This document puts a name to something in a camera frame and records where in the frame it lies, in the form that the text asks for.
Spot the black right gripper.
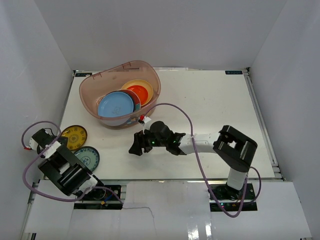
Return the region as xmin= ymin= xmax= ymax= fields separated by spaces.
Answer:
xmin=128 ymin=127 xmax=168 ymax=157

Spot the yellow and black patterned plate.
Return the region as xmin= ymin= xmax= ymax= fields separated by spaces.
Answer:
xmin=61 ymin=125 xmax=88 ymax=151

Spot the blue and white porcelain plate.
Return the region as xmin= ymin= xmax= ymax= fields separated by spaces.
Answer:
xmin=74 ymin=146 xmax=100 ymax=172

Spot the red plate with teal waves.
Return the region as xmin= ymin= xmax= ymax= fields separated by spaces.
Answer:
xmin=122 ymin=89 xmax=141 ymax=112

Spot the light blue plastic plate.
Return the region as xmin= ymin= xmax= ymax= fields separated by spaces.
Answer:
xmin=97 ymin=91 xmax=133 ymax=118

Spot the orange plastic plate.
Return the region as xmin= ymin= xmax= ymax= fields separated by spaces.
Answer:
xmin=127 ymin=85 xmax=149 ymax=106

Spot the beige plastic plate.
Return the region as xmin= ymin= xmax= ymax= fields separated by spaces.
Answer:
xmin=121 ymin=79 xmax=154 ymax=106

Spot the pink translucent plastic bin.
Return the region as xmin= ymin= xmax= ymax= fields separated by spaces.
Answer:
xmin=79 ymin=60 xmax=161 ymax=129

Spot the dark teal ceramic plate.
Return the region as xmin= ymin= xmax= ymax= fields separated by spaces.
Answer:
xmin=131 ymin=96 xmax=136 ymax=112

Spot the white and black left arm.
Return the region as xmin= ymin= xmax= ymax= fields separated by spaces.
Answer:
xmin=38 ymin=136 xmax=106 ymax=200

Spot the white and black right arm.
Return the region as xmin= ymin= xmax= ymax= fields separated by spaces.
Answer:
xmin=128 ymin=121 xmax=258 ymax=200

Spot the small blue label sticker left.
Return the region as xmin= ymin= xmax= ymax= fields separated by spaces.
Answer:
xmin=74 ymin=72 xmax=92 ymax=77

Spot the small blue label sticker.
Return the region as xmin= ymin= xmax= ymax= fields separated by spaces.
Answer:
xmin=74 ymin=72 xmax=92 ymax=77
xmin=225 ymin=70 xmax=243 ymax=75

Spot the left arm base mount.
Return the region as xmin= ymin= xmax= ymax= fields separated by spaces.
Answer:
xmin=73 ymin=185 xmax=124 ymax=210

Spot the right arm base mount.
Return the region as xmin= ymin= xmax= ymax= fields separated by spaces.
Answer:
xmin=210 ymin=183 xmax=258 ymax=212

